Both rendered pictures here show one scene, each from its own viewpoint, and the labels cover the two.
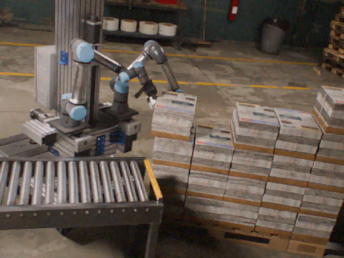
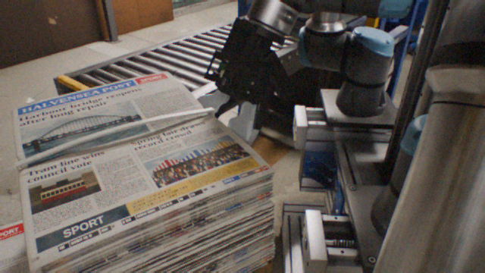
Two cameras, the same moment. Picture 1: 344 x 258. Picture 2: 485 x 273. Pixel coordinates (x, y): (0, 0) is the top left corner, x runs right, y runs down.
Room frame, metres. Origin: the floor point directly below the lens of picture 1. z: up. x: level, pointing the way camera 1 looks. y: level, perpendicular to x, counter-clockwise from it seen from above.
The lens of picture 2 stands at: (3.33, -0.12, 1.34)
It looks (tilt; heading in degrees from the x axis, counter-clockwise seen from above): 34 degrees down; 146
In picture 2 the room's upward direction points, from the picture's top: straight up
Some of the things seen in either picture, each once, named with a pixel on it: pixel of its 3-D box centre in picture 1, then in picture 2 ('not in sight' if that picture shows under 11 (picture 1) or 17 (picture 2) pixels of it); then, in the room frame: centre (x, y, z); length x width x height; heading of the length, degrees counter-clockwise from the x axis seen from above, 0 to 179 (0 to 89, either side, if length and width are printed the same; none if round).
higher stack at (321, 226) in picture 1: (320, 173); not in sight; (2.86, -1.21, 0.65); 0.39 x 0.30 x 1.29; 179
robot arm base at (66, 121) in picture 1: (69, 117); (362, 90); (2.73, 0.74, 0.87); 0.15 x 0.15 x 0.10
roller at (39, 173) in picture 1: (37, 184); (223, 51); (1.97, 0.70, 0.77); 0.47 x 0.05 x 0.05; 17
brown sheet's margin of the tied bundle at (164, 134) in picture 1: (171, 131); not in sight; (2.77, -0.01, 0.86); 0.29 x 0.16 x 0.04; 87
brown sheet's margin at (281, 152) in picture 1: (289, 143); not in sight; (2.86, -0.92, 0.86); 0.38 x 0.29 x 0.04; 179
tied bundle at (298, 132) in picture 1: (292, 132); not in sight; (2.86, -0.91, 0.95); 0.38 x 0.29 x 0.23; 179
